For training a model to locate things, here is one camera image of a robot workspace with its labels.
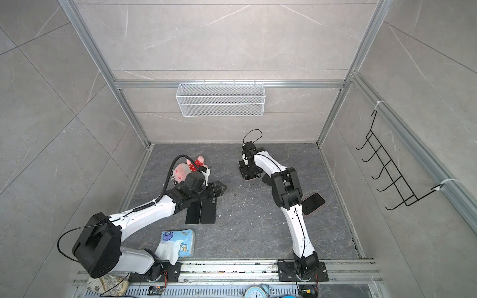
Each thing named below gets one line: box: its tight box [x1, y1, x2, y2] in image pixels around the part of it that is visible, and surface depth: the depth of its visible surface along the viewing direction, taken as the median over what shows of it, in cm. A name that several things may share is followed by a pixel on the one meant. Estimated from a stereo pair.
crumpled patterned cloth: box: [86, 273, 130, 297], surface depth 70 cm
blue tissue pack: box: [154, 228, 196, 266], surface depth 77 cm
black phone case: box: [199, 196, 217, 225], surface depth 91 cm
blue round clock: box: [244, 283, 271, 298], surface depth 67 cm
